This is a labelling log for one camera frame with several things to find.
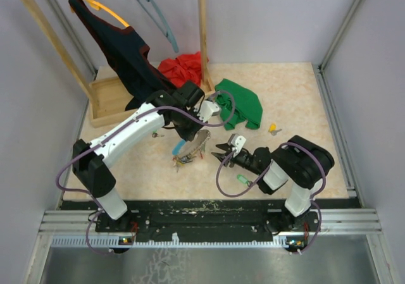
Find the red cloth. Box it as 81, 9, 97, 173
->
158, 51, 203, 88

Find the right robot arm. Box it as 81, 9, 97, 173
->
211, 134, 335, 231

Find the large keyring with blue handle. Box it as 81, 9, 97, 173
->
172, 129, 211, 171

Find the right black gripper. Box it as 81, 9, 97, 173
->
212, 142, 263, 176

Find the grey blue hanger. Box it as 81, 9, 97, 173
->
130, 0, 180, 53

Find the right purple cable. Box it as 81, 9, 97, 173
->
215, 142, 327, 255

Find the yellow hanger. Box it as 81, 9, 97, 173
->
81, 0, 130, 28

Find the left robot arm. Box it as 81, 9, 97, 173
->
72, 82, 204, 232

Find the wooden clothes rack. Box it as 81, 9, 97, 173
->
21, 0, 215, 128

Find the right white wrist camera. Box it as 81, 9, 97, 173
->
228, 133, 246, 154

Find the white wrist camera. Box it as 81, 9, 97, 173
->
197, 100, 221, 123
228, 133, 246, 154

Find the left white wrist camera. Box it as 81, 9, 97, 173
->
197, 100, 221, 123

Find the dark navy garment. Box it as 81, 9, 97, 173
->
68, 0, 177, 111

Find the yellow tag key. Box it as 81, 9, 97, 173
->
268, 123, 282, 136

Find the green tag key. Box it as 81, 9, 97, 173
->
152, 132, 164, 138
237, 175, 252, 187

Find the green cloth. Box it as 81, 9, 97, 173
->
215, 78, 263, 130

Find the grey cable duct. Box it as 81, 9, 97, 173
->
50, 235, 304, 249

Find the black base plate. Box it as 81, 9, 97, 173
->
61, 199, 360, 244

